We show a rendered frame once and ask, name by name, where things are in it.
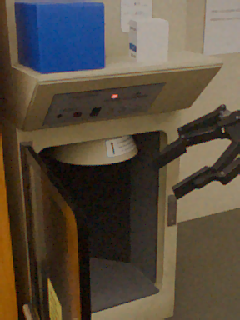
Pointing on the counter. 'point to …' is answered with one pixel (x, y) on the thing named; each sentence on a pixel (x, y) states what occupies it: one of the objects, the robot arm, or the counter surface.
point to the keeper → (172, 210)
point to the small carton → (148, 39)
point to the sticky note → (54, 304)
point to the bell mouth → (96, 151)
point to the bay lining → (118, 203)
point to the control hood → (191, 73)
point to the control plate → (99, 98)
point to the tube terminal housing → (137, 124)
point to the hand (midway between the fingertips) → (176, 171)
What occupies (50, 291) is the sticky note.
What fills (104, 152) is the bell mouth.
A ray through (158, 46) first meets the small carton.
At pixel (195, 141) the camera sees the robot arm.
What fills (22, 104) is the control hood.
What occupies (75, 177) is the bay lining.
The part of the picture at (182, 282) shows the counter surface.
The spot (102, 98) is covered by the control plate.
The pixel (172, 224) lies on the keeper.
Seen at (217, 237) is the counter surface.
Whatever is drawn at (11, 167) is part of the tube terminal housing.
